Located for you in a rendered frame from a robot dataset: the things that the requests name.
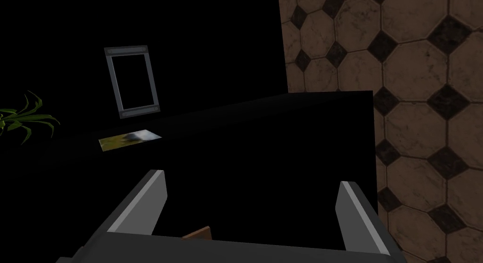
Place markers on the small brown block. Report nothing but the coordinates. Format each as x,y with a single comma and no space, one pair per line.
198,234

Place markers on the flat green-grey picture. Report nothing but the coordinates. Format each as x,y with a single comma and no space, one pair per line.
129,139

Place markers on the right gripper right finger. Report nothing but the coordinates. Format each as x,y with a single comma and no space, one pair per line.
360,221

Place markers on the grey picture frame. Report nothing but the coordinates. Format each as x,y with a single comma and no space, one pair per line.
131,82

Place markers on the green plant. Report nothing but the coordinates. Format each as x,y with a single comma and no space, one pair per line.
23,118

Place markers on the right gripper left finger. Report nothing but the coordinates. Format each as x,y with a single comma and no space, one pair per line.
140,209

